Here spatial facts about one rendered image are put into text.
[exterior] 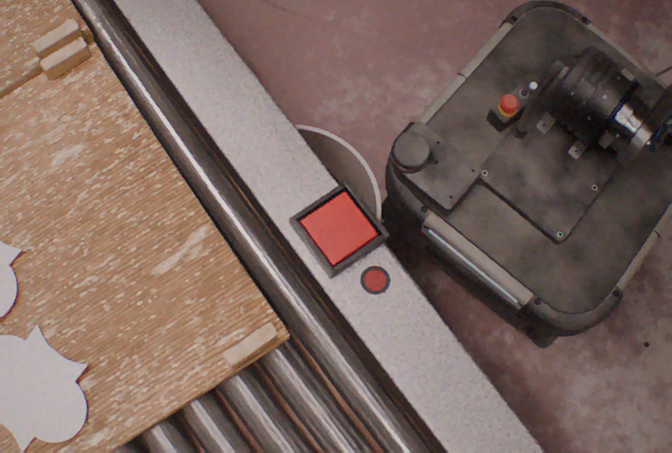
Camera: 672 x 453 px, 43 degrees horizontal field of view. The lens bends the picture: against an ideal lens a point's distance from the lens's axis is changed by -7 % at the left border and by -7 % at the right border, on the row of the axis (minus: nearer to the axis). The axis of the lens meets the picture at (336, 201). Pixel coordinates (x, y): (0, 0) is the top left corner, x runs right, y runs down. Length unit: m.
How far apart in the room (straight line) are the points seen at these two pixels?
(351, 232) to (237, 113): 0.19
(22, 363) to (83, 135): 0.26
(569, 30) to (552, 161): 0.33
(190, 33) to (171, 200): 0.22
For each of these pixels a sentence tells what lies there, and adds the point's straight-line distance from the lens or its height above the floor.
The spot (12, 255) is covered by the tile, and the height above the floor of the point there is 0.95.
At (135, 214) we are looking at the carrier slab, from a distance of 0.96.
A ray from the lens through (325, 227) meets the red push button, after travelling 0.96.
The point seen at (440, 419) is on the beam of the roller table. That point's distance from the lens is 0.94.
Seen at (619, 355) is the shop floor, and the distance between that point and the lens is 2.01.
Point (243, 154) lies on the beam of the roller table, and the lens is 1.00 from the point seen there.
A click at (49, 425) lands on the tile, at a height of 0.95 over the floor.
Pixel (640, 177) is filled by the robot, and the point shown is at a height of 0.24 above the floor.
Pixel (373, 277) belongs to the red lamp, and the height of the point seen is 0.92.
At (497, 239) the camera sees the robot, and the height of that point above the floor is 0.24.
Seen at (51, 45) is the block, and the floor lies 0.96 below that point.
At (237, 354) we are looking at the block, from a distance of 0.89.
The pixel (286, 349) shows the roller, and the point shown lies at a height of 0.92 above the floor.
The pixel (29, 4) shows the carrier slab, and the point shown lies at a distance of 1.11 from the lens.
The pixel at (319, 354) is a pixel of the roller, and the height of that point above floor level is 0.91.
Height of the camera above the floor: 1.84
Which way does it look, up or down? 69 degrees down
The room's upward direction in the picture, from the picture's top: 11 degrees clockwise
